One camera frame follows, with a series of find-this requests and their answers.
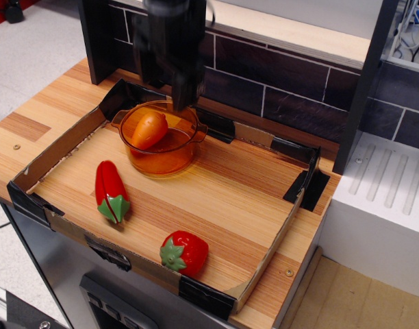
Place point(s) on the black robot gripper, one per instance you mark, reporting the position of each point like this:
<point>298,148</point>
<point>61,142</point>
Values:
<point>167,40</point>

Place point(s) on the orange plastic toy carrot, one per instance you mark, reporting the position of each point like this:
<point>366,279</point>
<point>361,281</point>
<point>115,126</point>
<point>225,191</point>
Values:
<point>152,127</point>

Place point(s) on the transparent orange plastic pot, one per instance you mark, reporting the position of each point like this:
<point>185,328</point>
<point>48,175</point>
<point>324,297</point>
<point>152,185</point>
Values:
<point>177,148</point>

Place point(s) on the cardboard fence with black tape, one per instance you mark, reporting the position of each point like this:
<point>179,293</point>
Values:
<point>256,198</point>

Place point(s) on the red toy chili pepper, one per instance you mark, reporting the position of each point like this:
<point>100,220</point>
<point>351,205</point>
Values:
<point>111,196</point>

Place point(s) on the red toy strawberry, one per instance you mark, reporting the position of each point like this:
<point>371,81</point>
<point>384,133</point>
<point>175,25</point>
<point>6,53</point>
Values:
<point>184,253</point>

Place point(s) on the grey toy oven panel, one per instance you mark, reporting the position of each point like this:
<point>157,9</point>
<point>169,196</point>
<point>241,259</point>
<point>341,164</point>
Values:
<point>115,303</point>

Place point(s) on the white toy sink drainboard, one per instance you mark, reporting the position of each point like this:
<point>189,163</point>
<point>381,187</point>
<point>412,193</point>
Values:
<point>372,224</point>

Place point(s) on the dark toy kitchen back frame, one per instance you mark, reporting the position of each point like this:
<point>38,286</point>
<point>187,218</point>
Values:
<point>276,88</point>

